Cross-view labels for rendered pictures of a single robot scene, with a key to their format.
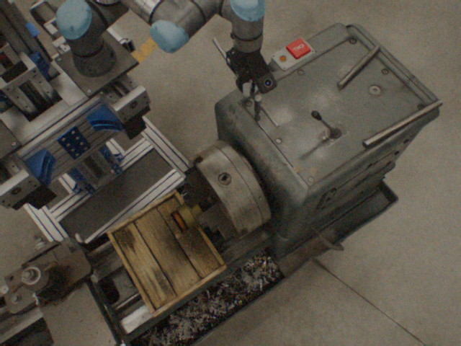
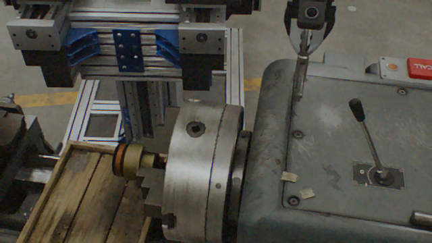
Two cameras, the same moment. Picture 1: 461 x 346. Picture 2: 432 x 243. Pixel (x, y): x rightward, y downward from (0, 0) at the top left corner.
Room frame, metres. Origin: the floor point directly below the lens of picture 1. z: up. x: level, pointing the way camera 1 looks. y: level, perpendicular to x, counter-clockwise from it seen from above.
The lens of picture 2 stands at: (-0.03, -0.43, 1.95)
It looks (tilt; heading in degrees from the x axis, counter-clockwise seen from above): 46 degrees down; 38
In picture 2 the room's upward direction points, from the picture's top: 1 degrees clockwise
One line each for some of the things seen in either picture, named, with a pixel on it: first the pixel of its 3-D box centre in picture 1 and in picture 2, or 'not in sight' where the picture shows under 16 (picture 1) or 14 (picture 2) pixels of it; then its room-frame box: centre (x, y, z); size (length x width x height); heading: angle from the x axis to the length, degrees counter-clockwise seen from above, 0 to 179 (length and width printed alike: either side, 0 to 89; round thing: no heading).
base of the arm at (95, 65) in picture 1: (91, 50); not in sight; (1.01, 0.45, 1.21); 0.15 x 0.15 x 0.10
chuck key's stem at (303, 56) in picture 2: (257, 109); (300, 77); (0.65, -0.10, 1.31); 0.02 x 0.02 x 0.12; 29
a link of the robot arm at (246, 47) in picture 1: (246, 37); not in sight; (0.70, -0.07, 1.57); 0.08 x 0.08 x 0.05
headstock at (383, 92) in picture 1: (316, 130); (382, 196); (0.70, -0.32, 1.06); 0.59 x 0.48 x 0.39; 119
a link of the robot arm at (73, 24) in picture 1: (80, 25); not in sight; (1.02, 0.44, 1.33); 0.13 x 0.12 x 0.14; 136
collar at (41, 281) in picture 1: (34, 276); not in sight; (0.25, 0.61, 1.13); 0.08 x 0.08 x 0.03
